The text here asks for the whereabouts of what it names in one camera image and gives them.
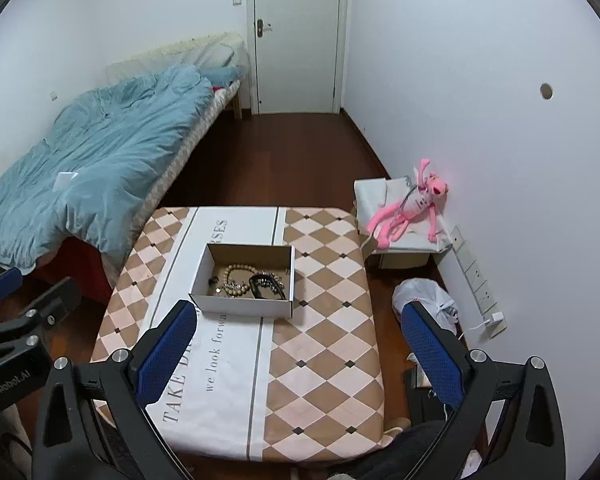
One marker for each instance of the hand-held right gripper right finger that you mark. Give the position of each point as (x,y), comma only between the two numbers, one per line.
(430,355)

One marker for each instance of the white charger plug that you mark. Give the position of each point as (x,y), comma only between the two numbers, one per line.
(496,318)

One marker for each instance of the white door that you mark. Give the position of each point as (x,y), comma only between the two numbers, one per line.
(300,35)

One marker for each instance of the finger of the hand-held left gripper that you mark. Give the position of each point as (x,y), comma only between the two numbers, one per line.
(0,286)
(55,300)

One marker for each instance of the blue pillow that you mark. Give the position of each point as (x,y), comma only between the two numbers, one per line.
(222,76)

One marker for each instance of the pink plush toy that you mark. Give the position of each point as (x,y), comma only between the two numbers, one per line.
(415,205)

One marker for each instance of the white cardboard box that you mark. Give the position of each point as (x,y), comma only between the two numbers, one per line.
(240,305)

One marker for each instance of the white power strip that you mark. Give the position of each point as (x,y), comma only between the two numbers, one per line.
(472,272)

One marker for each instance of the checkered tablecloth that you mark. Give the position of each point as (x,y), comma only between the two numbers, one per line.
(325,360)

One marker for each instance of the white striped pillow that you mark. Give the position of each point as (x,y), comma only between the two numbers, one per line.
(180,52)

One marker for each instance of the bed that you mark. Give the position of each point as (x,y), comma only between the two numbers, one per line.
(182,157)

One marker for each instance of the blue duvet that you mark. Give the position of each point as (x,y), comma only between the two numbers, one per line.
(105,160)

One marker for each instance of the white plastic bag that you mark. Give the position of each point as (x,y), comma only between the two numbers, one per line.
(425,292)

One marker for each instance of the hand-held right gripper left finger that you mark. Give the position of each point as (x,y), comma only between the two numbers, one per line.
(167,355)

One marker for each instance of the black smart band watch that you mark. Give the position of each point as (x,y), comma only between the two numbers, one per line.
(255,287)

